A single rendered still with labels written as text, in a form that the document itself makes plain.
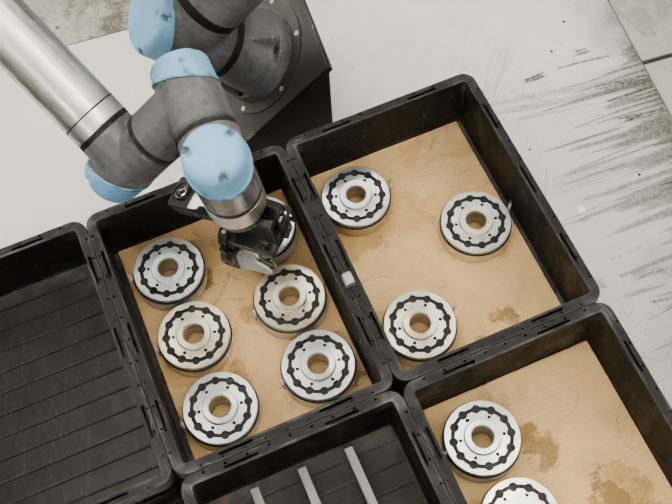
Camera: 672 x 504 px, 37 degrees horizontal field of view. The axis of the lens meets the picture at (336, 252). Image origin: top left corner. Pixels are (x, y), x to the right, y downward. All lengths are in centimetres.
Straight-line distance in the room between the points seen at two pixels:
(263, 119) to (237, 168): 50
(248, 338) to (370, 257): 21
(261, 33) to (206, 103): 42
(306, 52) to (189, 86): 42
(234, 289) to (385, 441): 31
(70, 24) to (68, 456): 167
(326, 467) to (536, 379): 31
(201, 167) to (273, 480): 47
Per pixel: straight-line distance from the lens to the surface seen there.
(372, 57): 181
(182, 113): 116
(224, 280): 147
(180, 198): 133
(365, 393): 129
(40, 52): 126
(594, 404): 142
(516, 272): 147
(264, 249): 131
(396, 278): 145
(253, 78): 157
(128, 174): 125
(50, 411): 146
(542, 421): 140
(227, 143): 111
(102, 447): 142
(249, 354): 142
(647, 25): 284
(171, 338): 141
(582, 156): 173
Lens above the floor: 216
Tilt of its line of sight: 64 degrees down
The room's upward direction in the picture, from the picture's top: 5 degrees counter-clockwise
